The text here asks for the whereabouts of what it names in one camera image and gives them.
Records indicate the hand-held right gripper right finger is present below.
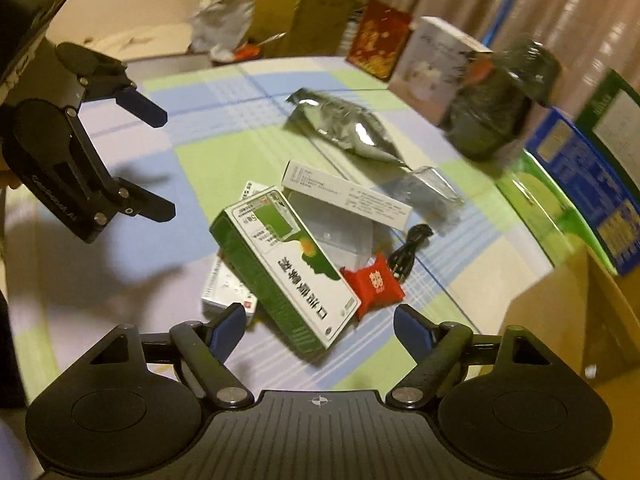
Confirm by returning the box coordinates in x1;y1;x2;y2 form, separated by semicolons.
387;304;553;410

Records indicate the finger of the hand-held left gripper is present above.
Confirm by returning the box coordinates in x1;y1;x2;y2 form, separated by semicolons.
50;105;179;244
55;41;169;129

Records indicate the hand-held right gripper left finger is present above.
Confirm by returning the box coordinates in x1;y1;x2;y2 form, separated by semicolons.
90;302;256;410

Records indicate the red candy packet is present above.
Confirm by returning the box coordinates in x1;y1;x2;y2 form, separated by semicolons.
340;254;405;321

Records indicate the black cable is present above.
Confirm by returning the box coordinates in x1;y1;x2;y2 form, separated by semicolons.
387;224;435;281

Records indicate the green and white medicine box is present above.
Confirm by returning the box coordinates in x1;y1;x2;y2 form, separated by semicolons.
209;187;362;351

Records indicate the clear plastic box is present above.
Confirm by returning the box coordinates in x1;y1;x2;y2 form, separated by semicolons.
287;192;376;267

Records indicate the long white box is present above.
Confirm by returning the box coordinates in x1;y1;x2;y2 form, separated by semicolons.
281;160;415;231

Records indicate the cardboard box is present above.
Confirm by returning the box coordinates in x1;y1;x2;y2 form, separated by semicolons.
500;245;640;411

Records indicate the desktop with checked tablecloth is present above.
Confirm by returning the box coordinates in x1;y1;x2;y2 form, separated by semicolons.
0;52;596;393

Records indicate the grey plastic bag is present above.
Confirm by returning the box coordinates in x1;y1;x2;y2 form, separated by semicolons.
189;0;265;66

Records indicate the clear plastic bag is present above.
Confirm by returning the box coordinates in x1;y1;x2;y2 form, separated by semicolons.
390;165;466;226

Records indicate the brown paper bag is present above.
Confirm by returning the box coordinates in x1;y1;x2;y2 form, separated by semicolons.
250;0;306;56

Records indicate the green tissue pack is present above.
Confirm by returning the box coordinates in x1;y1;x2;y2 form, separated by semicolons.
495;150;621;271

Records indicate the olive paper bag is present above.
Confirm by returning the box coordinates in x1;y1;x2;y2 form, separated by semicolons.
285;0;366;58

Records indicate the silver foil bag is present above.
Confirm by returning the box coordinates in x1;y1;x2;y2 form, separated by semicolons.
285;87;413;171

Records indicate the blue carton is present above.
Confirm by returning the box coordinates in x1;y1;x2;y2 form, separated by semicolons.
525;107;640;277

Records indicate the dark wrapped cup stack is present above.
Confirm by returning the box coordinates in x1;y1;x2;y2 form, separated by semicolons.
440;35;563;161

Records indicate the red patterned box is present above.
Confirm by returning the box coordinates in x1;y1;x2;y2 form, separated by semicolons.
346;0;413;83

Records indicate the white humidifier box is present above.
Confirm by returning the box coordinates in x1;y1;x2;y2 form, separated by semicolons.
389;16;493;121

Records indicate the dark green carton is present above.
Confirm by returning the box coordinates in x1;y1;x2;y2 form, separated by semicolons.
575;70;640;161

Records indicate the beige curtain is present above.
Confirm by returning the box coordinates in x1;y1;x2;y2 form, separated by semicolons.
340;0;640;111

